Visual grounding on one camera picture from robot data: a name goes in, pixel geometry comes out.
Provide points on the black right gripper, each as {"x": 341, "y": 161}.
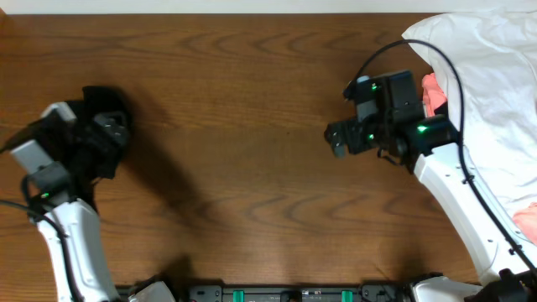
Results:
{"x": 356, "y": 143}

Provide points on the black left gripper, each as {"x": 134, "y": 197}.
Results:
{"x": 107, "y": 151}

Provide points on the black t-shirt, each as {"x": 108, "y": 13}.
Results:
{"x": 95, "y": 99}

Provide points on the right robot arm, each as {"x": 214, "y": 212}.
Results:
{"x": 504, "y": 258}

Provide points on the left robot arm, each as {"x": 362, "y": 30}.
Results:
{"x": 70, "y": 227}

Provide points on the pink garment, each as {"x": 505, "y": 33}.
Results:
{"x": 434, "y": 99}

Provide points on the white t-shirt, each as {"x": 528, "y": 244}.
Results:
{"x": 485, "y": 63}

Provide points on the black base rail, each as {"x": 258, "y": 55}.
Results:
{"x": 293, "y": 294}

